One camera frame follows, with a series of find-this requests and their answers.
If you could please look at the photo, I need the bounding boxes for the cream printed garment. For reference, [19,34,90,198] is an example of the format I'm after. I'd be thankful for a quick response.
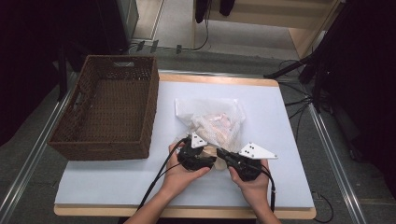
[199,113,241,171]

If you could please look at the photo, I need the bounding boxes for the black floor cables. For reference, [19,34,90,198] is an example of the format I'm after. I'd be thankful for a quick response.
[277,59,314,146]

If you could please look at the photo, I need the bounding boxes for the person's left hand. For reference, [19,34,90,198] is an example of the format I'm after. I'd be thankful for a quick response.
[161,141,212,201]

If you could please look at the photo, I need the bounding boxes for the white mesh laundry bag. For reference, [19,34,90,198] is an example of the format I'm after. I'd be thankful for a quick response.
[174,97,247,154]

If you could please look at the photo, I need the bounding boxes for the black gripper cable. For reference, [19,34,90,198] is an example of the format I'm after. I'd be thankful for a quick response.
[261,168,277,214]
[136,136,191,213]

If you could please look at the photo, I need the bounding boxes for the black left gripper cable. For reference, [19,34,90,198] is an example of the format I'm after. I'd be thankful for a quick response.
[136,136,191,213]

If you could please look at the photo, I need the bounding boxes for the black tripod stand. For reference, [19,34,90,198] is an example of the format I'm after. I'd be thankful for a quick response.
[262,18,331,114]

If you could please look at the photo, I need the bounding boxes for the black hanging cable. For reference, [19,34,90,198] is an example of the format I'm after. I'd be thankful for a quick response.
[181,0,211,52]

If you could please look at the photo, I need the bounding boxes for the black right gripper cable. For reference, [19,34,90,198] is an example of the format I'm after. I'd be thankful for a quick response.
[261,168,277,214]

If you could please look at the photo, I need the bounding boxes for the beige wooden furniture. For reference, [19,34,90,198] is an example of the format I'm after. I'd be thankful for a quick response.
[191,0,347,59]

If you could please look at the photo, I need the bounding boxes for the dark curtain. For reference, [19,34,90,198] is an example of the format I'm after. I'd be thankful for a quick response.
[323,0,396,200]
[0,0,104,147]

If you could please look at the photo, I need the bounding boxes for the metal frame rail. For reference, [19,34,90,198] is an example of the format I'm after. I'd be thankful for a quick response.
[307,102,368,224]
[0,73,78,217]

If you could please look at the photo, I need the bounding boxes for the dark hanging cloth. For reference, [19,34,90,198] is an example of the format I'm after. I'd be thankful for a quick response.
[219,0,236,17]
[194,0,209,24]

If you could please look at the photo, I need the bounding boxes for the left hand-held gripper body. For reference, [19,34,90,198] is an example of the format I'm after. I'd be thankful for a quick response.
[177,132,209,173]

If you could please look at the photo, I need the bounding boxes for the thin black floor cable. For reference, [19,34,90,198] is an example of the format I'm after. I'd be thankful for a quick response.
[312,191,334,224]

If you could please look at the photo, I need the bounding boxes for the person's right hand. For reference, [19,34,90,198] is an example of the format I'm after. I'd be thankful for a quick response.
[229,159,271,206]

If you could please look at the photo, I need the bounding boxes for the white table mat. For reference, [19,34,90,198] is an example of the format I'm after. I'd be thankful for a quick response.
[54,81,316,209]

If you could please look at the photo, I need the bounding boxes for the black stand leg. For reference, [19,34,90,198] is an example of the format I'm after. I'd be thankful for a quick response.
[57,46,69,103]

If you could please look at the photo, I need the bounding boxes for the brown wicker basket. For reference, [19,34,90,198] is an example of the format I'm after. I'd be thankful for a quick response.
[46,54,161,161]

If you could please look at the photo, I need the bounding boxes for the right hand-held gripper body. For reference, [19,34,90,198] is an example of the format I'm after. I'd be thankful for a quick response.
[225,142,278,183]

